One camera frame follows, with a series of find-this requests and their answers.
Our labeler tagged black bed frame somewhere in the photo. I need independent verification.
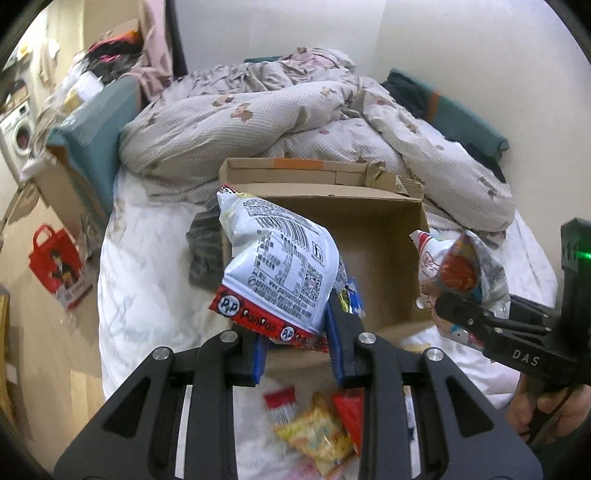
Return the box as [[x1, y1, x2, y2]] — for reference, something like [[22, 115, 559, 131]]
[[165, 0, 188, 77]]

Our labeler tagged dark cloth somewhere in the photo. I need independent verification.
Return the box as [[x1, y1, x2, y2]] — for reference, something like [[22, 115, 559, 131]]
[[382, 74, 437, 123]]

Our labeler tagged person's right hand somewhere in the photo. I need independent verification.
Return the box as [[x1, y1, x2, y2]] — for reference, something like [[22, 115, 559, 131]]
[[508, 373, 591, 448]]

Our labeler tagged pile of clothes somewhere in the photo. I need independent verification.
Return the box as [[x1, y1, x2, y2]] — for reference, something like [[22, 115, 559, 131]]
[[85, 30, 148, 86]]

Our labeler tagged dark teal folded blanket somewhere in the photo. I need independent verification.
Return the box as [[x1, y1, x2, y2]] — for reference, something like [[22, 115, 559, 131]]
[[381, 68, 510, 163]]

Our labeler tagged white and red snack bag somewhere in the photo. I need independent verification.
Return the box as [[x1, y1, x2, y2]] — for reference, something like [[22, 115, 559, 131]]
[[209, 184, 352, 354]]

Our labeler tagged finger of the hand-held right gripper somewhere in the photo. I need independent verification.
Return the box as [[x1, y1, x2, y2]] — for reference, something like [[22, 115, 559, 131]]
[[435, 291, 553, 352], [507, 294, 563, 324]]

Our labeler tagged white plastic container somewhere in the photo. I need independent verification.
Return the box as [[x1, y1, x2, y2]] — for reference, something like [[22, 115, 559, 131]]
[[69, 73, 105, 103]]

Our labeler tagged red tote bag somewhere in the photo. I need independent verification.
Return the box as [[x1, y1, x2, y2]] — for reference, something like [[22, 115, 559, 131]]
[[28, 224, 93, 309]]

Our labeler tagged yellow snack packet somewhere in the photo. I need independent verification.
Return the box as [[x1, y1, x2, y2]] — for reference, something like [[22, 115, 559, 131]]
[[272, 392, 359, 470]]

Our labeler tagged pink cloth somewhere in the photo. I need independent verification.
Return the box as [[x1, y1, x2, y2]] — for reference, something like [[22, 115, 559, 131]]
[[139, 0, 174, 103]]

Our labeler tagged white and orange snack packet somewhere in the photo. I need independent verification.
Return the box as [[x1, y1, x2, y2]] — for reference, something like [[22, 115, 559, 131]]
[[410, 229, 511, 347]]

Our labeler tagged small blue snack packet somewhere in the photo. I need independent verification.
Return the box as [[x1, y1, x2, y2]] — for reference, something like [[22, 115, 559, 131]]
[[339, 277, 365, 319]]

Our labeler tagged white washing machine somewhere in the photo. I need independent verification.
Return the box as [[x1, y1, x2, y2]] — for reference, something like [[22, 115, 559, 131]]
[[0, 104, 38, 180]]

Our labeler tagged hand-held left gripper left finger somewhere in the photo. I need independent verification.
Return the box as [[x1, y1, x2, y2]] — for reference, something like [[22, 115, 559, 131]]
[[53, 330, 269, 480]]

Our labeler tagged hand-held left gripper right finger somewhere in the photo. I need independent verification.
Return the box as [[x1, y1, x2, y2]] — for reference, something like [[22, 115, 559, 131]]
[[325, 291, 543, 480]]

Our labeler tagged beige printed duvet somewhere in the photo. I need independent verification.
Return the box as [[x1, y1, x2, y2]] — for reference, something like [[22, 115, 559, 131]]
[[119, 46, 516, 232]]

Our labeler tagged red and white snack packet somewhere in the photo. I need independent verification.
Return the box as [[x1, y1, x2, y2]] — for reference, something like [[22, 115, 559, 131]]
[[263, 388, 299, 424]]

